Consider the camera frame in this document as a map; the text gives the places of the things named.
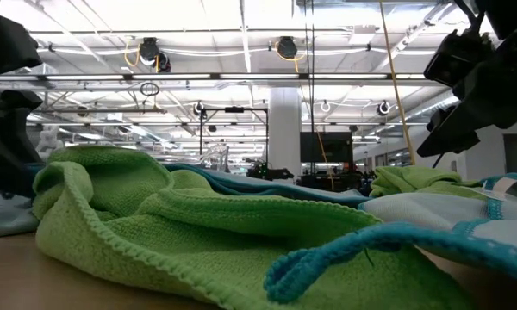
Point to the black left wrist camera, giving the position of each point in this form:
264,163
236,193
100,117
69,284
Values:
8,43

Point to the white pillar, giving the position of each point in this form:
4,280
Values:
284,129

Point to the dark equipment table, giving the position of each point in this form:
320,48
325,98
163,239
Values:
327,181

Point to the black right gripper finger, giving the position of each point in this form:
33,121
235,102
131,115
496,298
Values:
448,133

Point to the long ceiling light strip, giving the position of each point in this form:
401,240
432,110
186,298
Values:
346,76
258,76
171,76
84,77

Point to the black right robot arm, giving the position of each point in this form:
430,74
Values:
512,15

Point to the blue microfiber towel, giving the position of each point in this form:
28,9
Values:
263,188
435,215
4,215

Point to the white robot figure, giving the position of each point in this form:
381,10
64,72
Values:
47,142

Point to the black monitor screen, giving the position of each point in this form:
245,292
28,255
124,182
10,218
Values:
326,147

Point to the black distant station frame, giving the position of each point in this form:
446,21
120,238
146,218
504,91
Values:
234,109

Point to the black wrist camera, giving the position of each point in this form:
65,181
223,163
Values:
8,43
456,56

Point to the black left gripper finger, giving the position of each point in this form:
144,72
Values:
6,150

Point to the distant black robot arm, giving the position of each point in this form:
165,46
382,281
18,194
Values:
269,173

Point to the green microfiber towel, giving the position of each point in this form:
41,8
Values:
155,241
413,181

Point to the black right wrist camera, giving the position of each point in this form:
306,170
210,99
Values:
456,56

